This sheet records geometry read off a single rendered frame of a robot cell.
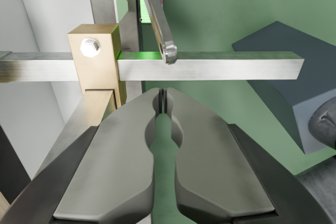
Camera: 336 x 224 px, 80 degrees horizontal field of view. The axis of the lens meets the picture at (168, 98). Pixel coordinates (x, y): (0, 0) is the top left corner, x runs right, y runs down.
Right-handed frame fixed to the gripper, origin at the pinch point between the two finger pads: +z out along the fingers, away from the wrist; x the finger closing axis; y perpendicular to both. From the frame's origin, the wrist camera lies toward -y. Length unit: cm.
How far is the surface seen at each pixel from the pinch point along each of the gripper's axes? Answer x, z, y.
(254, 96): 60, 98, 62
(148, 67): -1.7, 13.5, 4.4
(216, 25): 29, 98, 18
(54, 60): -13.3, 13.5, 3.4
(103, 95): -7.3, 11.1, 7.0
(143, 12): -3.1, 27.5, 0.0
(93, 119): -7.2, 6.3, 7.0
